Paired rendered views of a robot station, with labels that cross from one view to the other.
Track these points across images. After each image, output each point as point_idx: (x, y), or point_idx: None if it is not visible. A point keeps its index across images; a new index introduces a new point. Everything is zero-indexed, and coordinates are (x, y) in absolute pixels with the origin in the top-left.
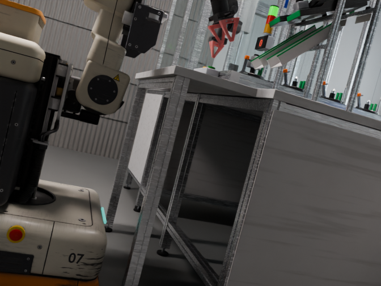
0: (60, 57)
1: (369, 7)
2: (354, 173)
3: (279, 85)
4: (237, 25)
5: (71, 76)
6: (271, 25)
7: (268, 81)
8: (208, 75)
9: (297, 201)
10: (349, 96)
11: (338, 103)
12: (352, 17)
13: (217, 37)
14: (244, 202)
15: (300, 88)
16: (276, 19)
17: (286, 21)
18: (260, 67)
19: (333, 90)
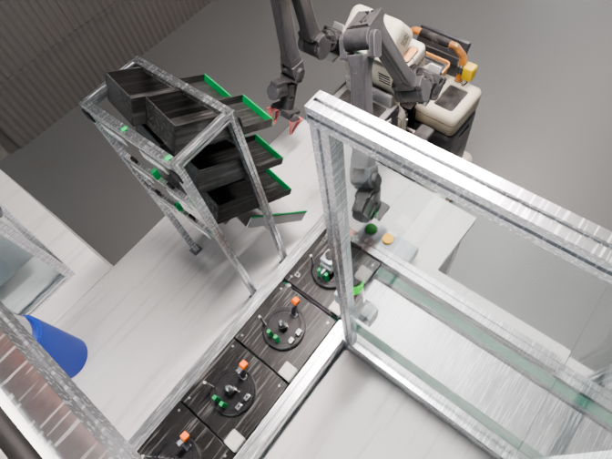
0: (400, 105)
1: (156, 189)
2: None
3: (282, 261)
4: (269, 114)
5: (414, 131)
6: (286, 188)
7: (292, 249)
8: (282, 132)
9: None
10: (191, 239)
11: (214, 341)
12: (178, 211)
13: (293, 127)
14: None
15: (269, 313)
16: (271, 172)
17: (260, 175)
18: (287, 206)
19: (228, 384)
